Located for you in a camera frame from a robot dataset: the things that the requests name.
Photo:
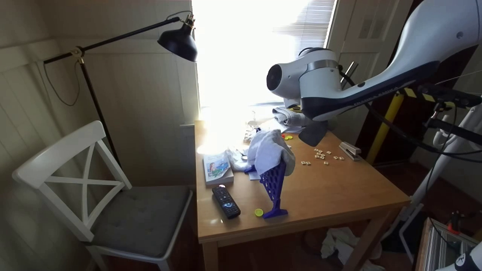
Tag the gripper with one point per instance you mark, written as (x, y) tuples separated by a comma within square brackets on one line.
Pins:
[(313, 132)]

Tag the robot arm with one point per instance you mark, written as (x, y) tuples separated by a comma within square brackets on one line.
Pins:
[(421, 41)]

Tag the white towel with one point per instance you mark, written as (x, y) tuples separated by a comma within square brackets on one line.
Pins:
[(268, 150)]

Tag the grey folded cloth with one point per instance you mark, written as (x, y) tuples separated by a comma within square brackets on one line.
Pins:
[(290, 116)]

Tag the grey stapler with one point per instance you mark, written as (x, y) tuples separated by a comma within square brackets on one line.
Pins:
[(350, 150)]

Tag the blue game board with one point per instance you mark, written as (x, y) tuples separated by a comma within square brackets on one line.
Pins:
[(274, 184)]

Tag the yellow pole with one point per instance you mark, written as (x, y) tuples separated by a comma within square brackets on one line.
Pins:
[(384, 128)]

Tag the light blue paper sheet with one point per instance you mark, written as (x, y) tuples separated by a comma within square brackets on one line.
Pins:
[(254, 175)]

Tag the white crumpled plastic bag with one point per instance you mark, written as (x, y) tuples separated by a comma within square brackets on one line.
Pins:
[(236, 158)]

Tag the window with blind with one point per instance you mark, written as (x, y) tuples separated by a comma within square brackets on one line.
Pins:
[(260, 49)]

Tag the illustrated book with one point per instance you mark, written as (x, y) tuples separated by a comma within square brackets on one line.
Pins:
[(216, 168)]

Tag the white panelled door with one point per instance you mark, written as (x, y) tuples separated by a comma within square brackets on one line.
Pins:
[(361, 34)]

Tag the black remote control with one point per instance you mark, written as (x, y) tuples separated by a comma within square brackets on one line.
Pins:
[(226, 201)]

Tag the white crumpled cloth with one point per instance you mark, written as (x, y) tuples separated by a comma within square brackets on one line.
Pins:
[(340, 244)]

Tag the white stand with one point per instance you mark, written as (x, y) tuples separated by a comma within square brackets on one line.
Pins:
[(425, 184)]

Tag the black stand with striped tape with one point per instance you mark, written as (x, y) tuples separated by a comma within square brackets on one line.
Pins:
[(448, 96)]

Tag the black floor lamp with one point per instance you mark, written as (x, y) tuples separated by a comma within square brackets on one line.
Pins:
[(177, 39)]

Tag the white chair with grey cushion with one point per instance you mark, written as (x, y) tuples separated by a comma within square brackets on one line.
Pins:
[(113, 210)]

